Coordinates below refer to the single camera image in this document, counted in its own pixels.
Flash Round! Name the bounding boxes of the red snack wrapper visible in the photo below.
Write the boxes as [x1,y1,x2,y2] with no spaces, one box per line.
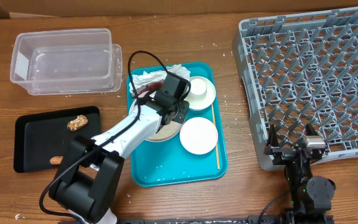
[136,82,163,95]

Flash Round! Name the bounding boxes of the large white plate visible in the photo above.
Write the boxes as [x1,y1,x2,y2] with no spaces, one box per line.
[128,93,183,143]

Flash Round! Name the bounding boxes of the white napkin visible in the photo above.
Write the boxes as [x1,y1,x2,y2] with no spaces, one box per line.
[132,64,191,89]

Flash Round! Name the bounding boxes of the brown food chunk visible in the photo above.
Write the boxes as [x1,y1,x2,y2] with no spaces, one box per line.
[67,114,88,131]

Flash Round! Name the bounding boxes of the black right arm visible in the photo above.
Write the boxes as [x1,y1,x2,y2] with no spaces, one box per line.
[257,124,336,224]

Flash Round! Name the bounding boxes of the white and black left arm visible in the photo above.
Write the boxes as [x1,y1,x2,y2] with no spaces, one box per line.
[42,72,191,223]

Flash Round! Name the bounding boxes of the grey dishwasher rack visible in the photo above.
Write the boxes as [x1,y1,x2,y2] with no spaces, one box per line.
[233,7,358,170]

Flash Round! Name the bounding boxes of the teal serving tray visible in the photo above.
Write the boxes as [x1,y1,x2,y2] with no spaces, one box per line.
[126,62,229,188]

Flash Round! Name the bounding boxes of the white cup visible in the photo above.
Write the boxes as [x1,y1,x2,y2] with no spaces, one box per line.
[190,78,207,96]

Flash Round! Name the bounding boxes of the white bowl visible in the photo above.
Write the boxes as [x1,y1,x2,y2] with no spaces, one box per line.
[185,76,216,111]

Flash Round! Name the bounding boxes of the small white plate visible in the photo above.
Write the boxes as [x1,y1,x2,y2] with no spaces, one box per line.
[180,117,218,155]

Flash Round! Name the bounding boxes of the wooden chopstick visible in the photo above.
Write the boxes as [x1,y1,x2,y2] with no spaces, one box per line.
[211,103,221,170]

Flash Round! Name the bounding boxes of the clear plastic storage bin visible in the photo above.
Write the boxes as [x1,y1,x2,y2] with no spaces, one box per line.
[10,28,123,96]

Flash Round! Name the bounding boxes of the black plastic tray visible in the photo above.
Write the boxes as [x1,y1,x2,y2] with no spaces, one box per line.
[13,106,101,173]

